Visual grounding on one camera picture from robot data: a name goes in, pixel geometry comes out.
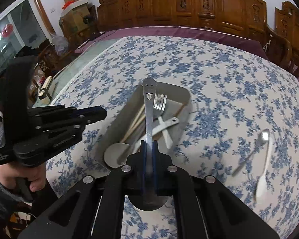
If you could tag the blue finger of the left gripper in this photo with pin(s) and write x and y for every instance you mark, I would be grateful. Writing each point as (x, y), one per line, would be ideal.
(92, 114)

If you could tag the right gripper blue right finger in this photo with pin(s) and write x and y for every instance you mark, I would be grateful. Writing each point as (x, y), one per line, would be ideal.
(163, 179)

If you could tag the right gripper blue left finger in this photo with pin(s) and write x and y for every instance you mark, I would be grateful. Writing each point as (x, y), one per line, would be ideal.
(136, 177)

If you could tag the steel smiley-handle spoon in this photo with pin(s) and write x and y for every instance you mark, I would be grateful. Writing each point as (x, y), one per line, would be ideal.
(149, 201)

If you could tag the white plastic fork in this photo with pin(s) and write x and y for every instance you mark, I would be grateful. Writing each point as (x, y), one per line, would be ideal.
(165, 134)

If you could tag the white plastic ladle spoon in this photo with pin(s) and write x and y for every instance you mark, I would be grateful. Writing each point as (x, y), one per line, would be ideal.
(115, 155)

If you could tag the cream chopstick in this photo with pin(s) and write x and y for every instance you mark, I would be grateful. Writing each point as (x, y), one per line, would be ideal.
(131, 131)
(140, 113)

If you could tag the small steel spoon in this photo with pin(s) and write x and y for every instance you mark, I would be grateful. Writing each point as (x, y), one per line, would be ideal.
(263, 138)

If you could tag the steel fork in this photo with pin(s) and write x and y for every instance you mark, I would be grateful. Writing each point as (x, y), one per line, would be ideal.
(159, 105)

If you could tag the person's left hand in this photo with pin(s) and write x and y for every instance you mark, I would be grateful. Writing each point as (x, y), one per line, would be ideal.
(10, 172)

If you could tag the cream box on table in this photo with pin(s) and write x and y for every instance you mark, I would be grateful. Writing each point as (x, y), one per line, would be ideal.
(46, 91)

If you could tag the metal rectangular tray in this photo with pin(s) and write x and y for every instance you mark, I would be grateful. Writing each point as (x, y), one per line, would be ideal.
(176, 96)

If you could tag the small wooden chair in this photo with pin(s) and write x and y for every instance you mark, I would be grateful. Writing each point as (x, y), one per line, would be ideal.
(51, 63)

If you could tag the plastic bag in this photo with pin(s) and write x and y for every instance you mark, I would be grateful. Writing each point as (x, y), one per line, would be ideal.
(61, 44)

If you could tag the black small fan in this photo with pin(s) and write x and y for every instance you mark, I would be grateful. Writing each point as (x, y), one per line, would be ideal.
(88, 19)

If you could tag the stacked cardboard boxes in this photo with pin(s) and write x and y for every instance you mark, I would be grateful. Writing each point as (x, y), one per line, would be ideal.
(71, 20)

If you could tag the carved wooden sofa bench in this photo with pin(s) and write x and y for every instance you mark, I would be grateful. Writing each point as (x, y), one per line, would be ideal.
(242, 18)

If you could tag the carved wooden armchair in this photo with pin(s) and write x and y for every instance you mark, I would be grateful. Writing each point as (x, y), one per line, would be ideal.
(287, 26)

